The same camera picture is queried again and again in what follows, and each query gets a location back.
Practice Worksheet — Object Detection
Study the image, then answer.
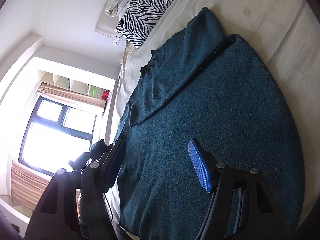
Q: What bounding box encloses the dark green knit sweater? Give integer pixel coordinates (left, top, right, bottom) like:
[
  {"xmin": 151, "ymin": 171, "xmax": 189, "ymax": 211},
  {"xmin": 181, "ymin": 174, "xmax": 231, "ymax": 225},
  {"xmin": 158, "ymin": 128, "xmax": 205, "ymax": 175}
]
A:
[{"xmin": 117, "ymin": 8, "xmax": 305, "ymax": 239}]

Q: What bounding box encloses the black framed window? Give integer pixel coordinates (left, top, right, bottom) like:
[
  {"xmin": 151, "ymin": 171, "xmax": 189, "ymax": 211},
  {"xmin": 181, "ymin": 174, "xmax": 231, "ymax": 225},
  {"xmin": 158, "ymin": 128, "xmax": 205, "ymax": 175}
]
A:
[{"xmin": 18, "ymin": 96, "xmax": 97, "ymax": 176}]

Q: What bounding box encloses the red box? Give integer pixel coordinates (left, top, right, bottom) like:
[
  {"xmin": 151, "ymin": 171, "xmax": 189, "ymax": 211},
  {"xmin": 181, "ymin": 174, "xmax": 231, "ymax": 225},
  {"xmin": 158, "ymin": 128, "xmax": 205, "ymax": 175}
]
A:
[{"xmin": 101, "ymin": 89, "xmax": 110, "ymax": 101}]

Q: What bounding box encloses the green lamp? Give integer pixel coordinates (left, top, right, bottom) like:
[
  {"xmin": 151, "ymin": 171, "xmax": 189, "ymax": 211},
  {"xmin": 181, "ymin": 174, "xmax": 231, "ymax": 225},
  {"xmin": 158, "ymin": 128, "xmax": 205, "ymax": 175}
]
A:
[{"xmin": 89, "ymin": 86, "xmax": 104, "ymax": 98}]

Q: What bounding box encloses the beige curtain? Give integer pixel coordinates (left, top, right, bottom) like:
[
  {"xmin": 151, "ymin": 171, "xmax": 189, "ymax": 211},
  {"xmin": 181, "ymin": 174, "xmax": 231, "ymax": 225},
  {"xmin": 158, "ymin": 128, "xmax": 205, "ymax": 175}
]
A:
[{"xmin": 37, "ymin": 82, "xmax": 105, "ymax": 108}]

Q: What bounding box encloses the beige upholstered headboard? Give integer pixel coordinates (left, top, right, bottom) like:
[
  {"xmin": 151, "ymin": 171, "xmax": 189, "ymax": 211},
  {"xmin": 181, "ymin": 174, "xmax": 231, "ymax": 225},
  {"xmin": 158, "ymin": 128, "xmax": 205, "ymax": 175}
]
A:
[{"xmin": 94, "ymin": 10, "xmax": 119, "ymax": 37}]

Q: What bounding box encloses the zebra print pillow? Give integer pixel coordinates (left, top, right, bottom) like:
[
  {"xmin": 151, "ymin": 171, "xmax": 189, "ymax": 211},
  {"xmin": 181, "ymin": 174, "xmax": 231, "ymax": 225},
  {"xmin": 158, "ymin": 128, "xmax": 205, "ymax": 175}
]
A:
[{"xmin": 115, "ymin": 0, "xmax": 174, "ymax": 48}]

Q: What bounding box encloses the white wall shelf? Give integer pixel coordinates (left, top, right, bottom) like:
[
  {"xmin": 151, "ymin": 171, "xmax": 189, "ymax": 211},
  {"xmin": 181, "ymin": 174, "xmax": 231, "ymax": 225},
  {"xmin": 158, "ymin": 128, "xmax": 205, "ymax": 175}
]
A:
[{"xmin": 38, "ymin": 70, "xmax": 105, "ymax": 99}]

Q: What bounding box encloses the wall socket left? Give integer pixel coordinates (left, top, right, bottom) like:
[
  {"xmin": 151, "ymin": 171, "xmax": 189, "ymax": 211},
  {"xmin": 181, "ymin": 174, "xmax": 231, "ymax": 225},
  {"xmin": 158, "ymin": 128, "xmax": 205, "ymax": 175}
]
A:
[{"xmin": 113, "ymin": 36, "xmax": 121, "ymax": 46}]

